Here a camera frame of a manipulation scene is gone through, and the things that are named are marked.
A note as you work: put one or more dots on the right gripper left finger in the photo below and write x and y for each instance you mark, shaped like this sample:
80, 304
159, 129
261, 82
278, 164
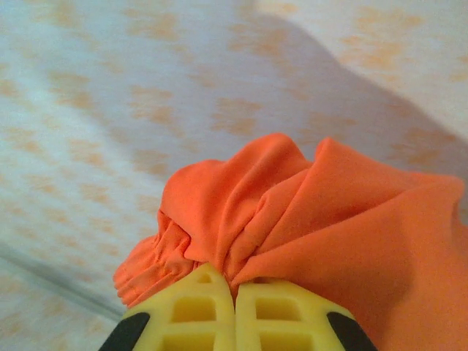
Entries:
197, 321

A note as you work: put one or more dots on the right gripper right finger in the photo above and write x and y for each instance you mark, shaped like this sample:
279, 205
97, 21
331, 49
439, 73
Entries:
285, 321

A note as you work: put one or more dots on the red-orange shorts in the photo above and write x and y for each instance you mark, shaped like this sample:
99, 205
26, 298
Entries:
329, 219

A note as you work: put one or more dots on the aluminium frame post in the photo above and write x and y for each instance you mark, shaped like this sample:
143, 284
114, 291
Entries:
55, 283

